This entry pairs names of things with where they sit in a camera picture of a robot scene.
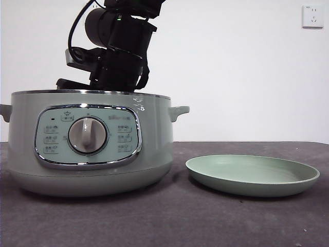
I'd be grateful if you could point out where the pale green electric steamer pot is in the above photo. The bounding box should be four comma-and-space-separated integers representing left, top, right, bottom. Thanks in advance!
0, 90, 190, 198

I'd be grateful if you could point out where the pale green round plate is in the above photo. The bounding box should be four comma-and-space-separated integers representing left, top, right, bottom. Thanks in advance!
185, 153, 321, 198

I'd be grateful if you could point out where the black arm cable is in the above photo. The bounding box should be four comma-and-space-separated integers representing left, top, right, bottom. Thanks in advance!
67, 0, 97, 62

